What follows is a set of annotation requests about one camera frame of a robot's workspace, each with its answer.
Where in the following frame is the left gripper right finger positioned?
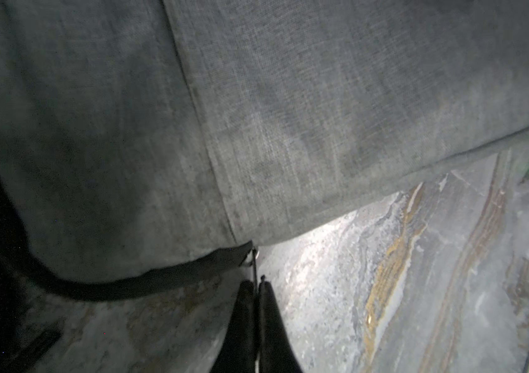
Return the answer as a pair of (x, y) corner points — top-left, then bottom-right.
(258, 276), (303, 373)

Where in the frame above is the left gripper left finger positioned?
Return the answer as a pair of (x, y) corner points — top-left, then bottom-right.
(210, 281), (258, 373)

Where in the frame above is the grey zippered laptop bag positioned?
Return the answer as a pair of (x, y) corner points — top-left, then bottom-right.
(0, 1), (529, 301)

